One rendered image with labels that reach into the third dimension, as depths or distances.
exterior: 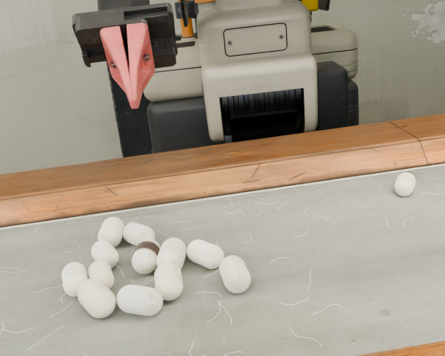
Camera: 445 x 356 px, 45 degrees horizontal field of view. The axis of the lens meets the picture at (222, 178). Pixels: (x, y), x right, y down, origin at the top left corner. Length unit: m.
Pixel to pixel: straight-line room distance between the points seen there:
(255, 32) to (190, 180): 0.53
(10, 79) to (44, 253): 2.16
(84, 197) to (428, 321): 0.37
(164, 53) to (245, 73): 0.45
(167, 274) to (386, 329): 0.15
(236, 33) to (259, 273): 0.70
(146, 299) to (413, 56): 2.36
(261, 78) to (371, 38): 1.58
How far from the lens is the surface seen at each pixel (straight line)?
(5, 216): 0.60
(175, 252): 0.42
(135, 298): 0.38
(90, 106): 2.58
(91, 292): 0.39
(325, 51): 1.34
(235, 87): 1.03
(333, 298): 0.39
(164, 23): 0.58
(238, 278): 0.39
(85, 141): 2.63
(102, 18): 0.56
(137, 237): 0.48
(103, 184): 0.59
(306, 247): 0.45
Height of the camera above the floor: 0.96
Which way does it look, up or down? 20 degrees down
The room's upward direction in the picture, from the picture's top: 7 degrees counter-clockwise
